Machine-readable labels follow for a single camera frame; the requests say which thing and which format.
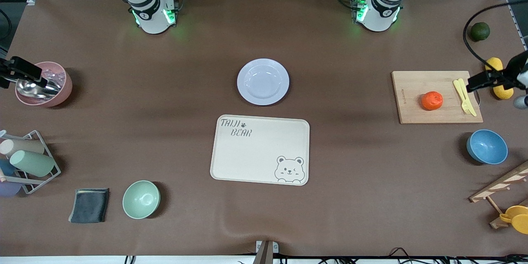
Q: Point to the blue cup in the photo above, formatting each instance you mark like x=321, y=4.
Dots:
x=6, y=168

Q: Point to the pale lavender round plate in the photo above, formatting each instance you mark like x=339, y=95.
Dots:
x=263, y=81

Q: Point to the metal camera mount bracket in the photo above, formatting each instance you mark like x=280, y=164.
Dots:
x=266, y=251

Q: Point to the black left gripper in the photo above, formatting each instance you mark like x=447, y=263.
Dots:
x=517, y=67

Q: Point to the shiny metal scoop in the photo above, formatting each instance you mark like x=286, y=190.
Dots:
x=37, y=90

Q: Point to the mint green cup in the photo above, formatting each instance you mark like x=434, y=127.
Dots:
x=33, y=163

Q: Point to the pink bucket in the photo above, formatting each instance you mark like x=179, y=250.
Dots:
x=62, y=93

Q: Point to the yellow lemon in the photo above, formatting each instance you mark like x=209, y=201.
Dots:
x=494, y=64
x=504, y=93

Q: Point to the wooden cutting board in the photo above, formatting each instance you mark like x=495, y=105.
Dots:
x=416, y=111

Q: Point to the yellow plastic knife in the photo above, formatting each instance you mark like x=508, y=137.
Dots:
x=472, y=109

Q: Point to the clear ice cubes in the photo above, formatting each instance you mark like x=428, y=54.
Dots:
x=57, y=76

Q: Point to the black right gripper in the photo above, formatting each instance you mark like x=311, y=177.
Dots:
x=4, y=67

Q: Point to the blue bowl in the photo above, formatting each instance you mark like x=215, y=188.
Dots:
x=487, y=147

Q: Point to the mint green bowl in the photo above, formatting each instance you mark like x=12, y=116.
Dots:
x=141, y=199

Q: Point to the purple cup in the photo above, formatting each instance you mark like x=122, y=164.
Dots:
x=9, y=189

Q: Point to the yellow plastic fork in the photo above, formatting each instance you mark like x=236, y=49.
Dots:
x=461, y=93

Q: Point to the orange mandarin fruit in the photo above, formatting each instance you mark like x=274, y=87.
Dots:
x=432, y=100

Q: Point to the cream bear print tray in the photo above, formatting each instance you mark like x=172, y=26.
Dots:
x=260, y=152

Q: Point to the dark grey folded cloth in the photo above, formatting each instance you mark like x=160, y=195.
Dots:
x=89, y=206

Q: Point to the yellow mug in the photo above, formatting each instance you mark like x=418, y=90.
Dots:
x=517, y=219

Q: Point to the beige cup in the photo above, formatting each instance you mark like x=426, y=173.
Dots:
x=24, y=146

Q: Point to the wooden mug rack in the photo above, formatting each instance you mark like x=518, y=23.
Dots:
x=501, y=185

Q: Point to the dark green round fruit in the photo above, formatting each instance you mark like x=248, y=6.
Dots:
x=480, y=31

